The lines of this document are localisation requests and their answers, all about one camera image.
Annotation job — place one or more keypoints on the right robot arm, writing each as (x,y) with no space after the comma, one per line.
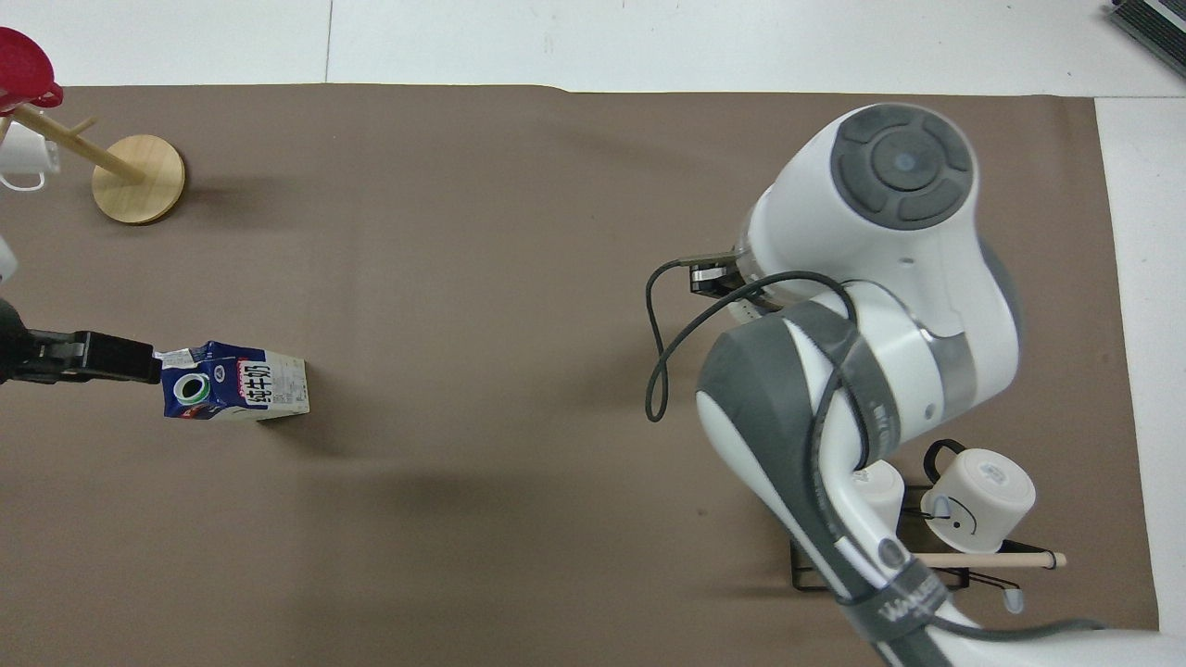
(880,250)

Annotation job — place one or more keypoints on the wooden mug tree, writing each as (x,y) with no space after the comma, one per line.
(139,181)

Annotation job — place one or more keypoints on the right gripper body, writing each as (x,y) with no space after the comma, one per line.
(715,281)

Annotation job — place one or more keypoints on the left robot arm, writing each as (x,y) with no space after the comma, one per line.
(5,261)

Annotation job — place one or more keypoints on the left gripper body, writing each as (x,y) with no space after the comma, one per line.
(13,350)

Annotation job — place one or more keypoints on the white cup with face print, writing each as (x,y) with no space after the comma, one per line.
(987,496)

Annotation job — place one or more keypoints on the plain white cup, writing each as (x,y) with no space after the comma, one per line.
(885,496)

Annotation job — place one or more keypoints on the blue white milk carton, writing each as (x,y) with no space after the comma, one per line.
(255,384)

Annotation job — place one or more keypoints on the red cup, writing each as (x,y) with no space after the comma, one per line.
(20,65)

